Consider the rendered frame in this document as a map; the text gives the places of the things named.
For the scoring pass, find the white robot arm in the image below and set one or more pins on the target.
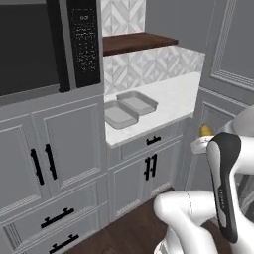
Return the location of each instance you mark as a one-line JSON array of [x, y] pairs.
[[185, 211]]

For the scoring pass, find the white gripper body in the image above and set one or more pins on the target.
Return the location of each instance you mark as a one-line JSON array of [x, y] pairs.
[[201, 145]]

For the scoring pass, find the grey shallow tupperware tray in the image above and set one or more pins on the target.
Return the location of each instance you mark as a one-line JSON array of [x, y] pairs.
[[119, 116], [137, 101]]

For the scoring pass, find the grey base cupboard door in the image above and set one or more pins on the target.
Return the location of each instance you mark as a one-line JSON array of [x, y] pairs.
[[127, 188], [167, 168]]

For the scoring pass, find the grey wide drawer front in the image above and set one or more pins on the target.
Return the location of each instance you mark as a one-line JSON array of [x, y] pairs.
[[79, 201], [89, 228]]

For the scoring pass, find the dark wooden wall shelf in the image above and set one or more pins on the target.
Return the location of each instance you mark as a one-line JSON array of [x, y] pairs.
[[135, 42]]

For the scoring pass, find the grey panelled fridge door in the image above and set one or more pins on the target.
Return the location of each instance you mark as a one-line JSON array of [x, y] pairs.
[[201, 112], [231, 43]]

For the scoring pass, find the grey tall cupboard door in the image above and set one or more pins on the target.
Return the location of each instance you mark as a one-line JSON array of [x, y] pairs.
[[13, 165], [74, 142]]

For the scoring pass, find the black built-in microwave oven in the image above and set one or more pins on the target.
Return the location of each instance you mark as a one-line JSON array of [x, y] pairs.
[[29, 43]]

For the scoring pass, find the small yellow round object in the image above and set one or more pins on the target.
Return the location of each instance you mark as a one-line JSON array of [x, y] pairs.
[[205, 130]]

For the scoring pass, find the grey small drawer front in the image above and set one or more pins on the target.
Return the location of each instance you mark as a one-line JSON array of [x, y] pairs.
[[134, 149]]

